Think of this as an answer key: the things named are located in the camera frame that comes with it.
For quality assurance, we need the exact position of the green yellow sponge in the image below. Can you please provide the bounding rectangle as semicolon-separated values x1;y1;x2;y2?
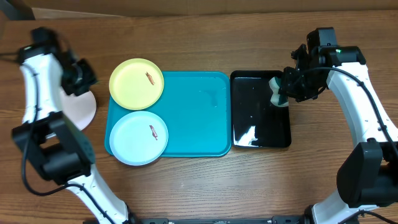
269;77;289;108

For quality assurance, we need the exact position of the white plate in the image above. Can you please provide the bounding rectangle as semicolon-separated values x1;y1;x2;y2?
57;87;96;131

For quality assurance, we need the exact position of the yellow plate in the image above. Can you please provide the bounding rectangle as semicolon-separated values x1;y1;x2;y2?
109;58;164;110

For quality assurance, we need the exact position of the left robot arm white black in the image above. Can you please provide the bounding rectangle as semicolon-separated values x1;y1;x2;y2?
12;27;140;223

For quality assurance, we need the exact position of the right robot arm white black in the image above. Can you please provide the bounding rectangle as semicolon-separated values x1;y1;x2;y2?
269;27;397;223

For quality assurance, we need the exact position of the black water tray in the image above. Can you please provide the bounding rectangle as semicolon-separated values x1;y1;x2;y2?
230;70;292;148

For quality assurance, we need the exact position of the teal plastic tray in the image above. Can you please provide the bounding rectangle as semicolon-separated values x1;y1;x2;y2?
104;71;232;158

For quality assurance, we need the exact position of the cardboard panel at back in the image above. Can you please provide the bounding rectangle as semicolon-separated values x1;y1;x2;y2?
24;0;397;17

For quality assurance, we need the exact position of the light blue plate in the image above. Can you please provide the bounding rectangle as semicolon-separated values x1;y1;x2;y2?
109;111;169;166

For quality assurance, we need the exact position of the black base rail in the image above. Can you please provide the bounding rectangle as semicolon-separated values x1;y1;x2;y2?
139;215;311;224

